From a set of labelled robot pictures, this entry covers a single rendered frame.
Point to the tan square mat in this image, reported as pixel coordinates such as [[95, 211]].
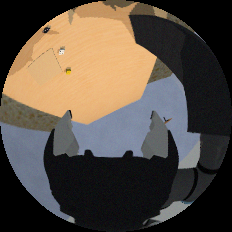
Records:
[[45, 67]]

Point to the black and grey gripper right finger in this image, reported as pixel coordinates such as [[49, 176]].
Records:
[[159, 146]]

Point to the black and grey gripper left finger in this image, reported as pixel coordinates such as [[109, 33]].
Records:
[[60, 145]]

